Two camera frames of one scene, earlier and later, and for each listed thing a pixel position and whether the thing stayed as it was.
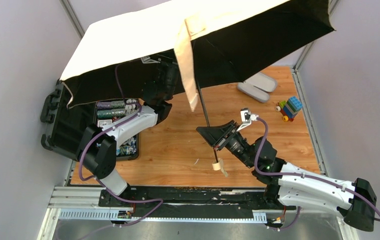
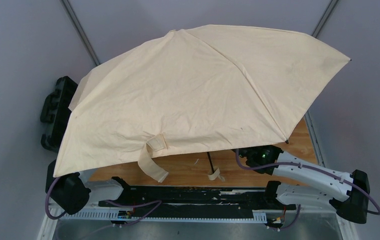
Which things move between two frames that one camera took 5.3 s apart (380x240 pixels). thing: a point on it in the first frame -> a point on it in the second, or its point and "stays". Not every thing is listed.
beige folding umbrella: (207, 43) -> (198, 90)
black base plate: (192, 201) stays
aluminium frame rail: (83, 202) stays
